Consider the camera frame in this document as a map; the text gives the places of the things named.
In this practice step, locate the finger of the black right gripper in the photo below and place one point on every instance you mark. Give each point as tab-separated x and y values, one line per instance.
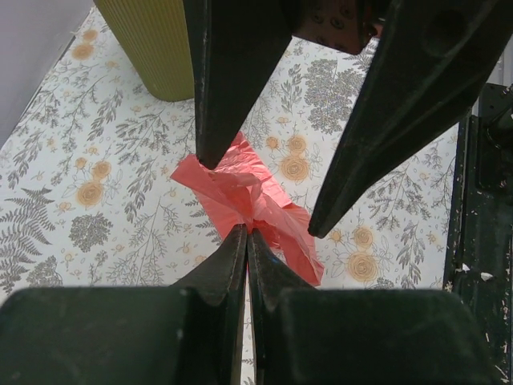
235	46
432	61

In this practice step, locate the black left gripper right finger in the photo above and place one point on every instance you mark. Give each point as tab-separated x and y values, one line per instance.
303	335

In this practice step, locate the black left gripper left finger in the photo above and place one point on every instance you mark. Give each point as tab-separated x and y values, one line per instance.
186	333

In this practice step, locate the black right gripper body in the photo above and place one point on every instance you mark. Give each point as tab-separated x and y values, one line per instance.
344	25

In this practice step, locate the red torn trash bag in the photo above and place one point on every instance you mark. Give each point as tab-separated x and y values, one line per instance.
241	190

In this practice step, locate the green plastic trash bin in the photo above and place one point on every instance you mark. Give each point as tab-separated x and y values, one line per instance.
154	36

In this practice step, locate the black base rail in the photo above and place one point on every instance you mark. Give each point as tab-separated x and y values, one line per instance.
478	265

